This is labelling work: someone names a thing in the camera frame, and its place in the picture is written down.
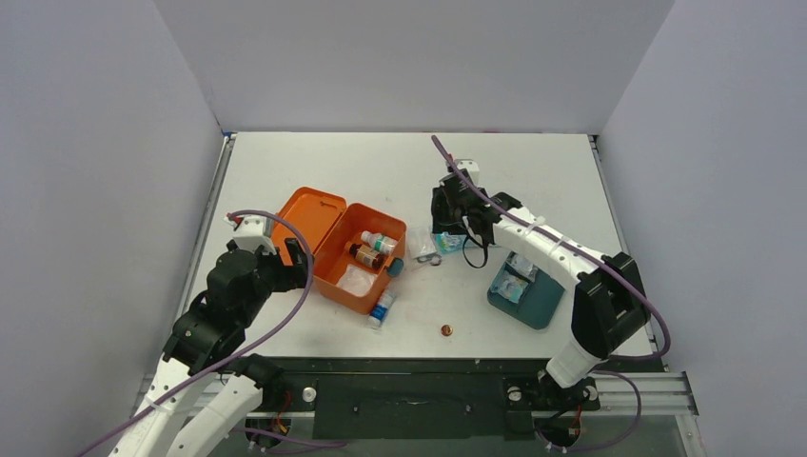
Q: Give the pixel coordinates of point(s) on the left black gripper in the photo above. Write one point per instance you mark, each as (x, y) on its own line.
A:
(291, 276)

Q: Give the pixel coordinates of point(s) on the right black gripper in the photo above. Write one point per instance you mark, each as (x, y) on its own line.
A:
(450, 206)

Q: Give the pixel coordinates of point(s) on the blue snack packet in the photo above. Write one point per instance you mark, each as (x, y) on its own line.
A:
(448, 243)

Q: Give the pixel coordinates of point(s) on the orange plastic medicine box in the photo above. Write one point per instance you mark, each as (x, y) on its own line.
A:
(330, 226)

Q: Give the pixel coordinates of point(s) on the white gauze packet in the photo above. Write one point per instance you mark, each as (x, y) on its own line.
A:
(357, 281)

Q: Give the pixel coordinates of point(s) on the brown bottle orange cap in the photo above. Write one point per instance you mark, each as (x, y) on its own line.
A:
(367, 256)

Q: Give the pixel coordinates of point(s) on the white bottle green label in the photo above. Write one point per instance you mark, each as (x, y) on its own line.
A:
(379, 242)

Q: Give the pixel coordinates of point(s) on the zip bag of wipes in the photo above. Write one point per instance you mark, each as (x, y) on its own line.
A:
(522, 266)

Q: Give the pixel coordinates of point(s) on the white blue tube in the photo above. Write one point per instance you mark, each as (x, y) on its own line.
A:
(379, 312)

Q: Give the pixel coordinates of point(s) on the teal divided tray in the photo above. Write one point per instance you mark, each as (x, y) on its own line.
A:
(538, 303)

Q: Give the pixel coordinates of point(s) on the clear zip bag gauze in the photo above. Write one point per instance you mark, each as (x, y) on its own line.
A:
(419, 241)

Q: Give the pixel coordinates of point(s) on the small teal wipe packet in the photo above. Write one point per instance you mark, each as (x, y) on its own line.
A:
(510, 288)

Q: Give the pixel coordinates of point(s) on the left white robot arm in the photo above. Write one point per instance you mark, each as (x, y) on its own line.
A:
(202, 387)

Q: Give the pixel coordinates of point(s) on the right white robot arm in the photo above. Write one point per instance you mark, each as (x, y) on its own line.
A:
(608, 299)

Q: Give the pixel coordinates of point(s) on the black scissors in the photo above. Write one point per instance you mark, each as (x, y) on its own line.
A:
(431, 259)

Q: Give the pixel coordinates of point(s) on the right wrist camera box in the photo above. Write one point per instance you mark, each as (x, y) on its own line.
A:
(468, 167)

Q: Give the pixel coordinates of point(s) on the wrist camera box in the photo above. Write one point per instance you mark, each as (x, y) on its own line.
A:
(468, 167)
(252, 232)

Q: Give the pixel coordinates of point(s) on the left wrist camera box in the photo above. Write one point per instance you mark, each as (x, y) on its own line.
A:
(252, 232)

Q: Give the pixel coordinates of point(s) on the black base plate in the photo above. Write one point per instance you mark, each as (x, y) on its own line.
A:
(353, 399)

